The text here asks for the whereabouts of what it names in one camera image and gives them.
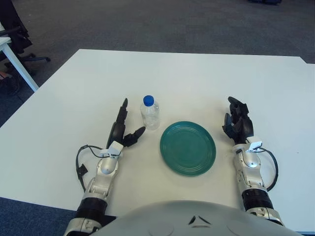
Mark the white side table leg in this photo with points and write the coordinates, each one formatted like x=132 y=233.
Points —
x=17 y=64

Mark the grey robot torso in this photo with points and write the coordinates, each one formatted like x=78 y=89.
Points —
x=172 y=221

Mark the black office chair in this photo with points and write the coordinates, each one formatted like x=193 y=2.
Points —
x=14 y=37

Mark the green ribbed plate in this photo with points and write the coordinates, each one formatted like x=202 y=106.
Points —
x=188 y=150

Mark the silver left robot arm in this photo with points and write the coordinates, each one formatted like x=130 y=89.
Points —
x=107 y=167

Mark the clear bottle with blue cap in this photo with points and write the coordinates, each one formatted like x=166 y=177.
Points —
x=150 y=118

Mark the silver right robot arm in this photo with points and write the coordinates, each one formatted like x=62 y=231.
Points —
x=251 y=162

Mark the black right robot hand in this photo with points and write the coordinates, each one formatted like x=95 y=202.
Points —
x=243 y=127

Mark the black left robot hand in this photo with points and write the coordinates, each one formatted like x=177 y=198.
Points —
x=118 y=130

